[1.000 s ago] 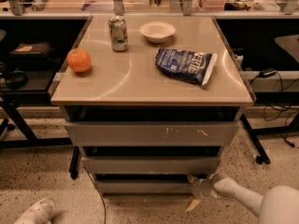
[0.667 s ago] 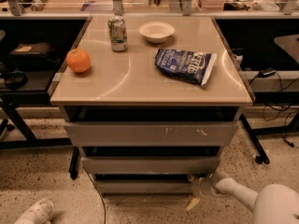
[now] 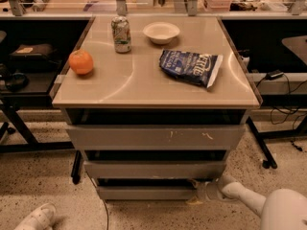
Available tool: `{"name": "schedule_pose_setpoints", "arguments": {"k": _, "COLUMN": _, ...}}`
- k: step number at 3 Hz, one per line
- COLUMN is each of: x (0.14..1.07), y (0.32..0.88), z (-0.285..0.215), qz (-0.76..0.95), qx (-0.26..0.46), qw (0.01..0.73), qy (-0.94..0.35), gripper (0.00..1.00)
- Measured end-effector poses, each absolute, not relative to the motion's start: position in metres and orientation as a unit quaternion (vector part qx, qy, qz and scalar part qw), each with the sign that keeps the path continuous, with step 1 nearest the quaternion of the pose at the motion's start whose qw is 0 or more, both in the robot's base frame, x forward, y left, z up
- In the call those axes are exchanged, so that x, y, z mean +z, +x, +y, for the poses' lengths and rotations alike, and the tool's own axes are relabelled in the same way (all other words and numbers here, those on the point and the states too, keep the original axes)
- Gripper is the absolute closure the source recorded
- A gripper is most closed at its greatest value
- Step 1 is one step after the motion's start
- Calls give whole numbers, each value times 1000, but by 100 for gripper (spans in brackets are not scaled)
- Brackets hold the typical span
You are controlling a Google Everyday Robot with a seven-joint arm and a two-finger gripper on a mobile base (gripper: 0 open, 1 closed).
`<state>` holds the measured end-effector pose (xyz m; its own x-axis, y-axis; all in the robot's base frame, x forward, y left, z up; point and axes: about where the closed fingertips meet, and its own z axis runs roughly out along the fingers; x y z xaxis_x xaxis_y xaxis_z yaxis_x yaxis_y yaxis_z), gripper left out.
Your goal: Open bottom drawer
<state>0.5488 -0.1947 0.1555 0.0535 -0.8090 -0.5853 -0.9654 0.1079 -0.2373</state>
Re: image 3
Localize black bag on shelf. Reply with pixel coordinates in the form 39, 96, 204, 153
10, 43, 54, 61

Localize black table leg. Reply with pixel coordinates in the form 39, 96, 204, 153
247, 117, 277, 169

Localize grey drawer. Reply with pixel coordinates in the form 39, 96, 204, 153
84, 161, 225, 179
96, 186, 196, 200
67, 125, 245, 150

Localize white bowl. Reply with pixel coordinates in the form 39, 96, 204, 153
143, 22, 180, 45

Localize black power adapter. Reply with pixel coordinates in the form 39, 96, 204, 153
266, 70, 284, 81

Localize orange fruit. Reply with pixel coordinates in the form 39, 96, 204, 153
68, 49, 93, 75

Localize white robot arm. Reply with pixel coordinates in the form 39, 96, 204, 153
188, 175, 307, 230

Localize black headphones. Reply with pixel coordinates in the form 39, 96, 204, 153
5, 73, 29, 92

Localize grey drawer cabinet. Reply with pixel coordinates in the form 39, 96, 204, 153
53, 15, 260, 189

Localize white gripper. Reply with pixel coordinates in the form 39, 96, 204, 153
186, 179, 223, 205

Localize blue chip bag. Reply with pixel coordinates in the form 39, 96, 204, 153
159, 50, 224, 88

